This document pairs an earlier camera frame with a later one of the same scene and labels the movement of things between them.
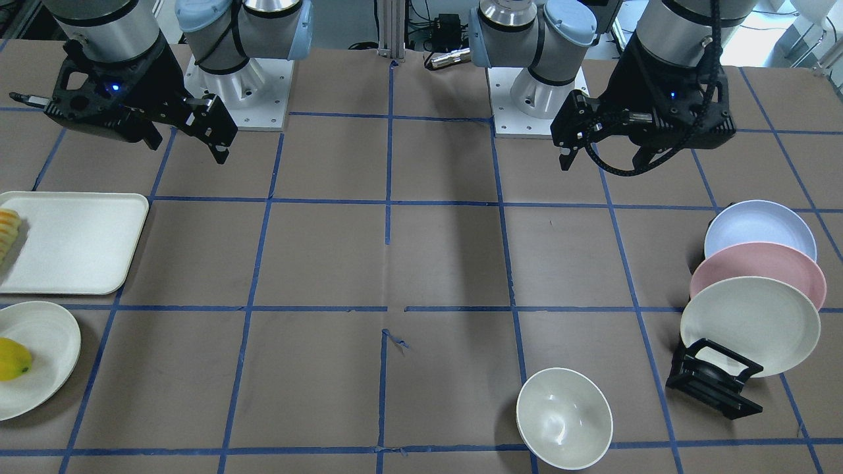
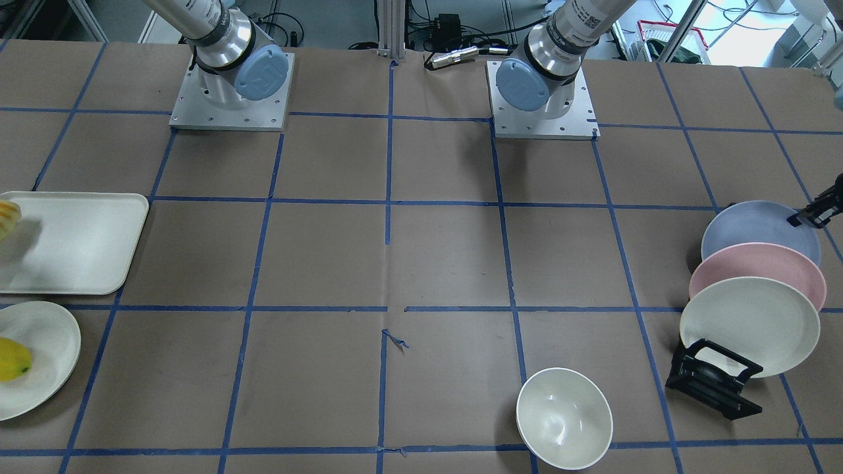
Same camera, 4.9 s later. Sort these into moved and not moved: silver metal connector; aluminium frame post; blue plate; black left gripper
Moved: black left gripper
Not moved: silver metal connector; blue plate; aluminium frame post
